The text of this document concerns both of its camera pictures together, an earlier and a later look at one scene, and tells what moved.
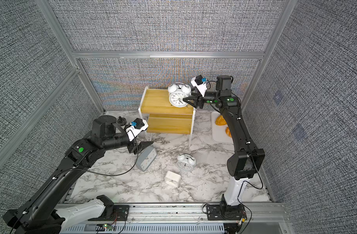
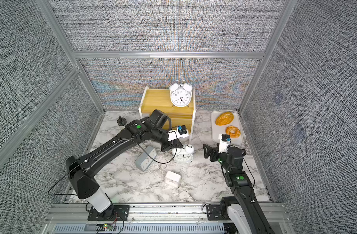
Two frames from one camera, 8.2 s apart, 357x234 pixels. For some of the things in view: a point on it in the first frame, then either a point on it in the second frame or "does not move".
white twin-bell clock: (186, 162) → (184, 155)
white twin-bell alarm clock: (177, 91) does not move
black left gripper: (134, 146) → (171, 145)
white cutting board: (218, 133) does not move
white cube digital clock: (172, 179) does not move
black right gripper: (198, 104) → (211, 150)
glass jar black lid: (122, 121) does not move
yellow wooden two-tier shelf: (162, 117) does not move
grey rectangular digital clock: (146, 158) does not move
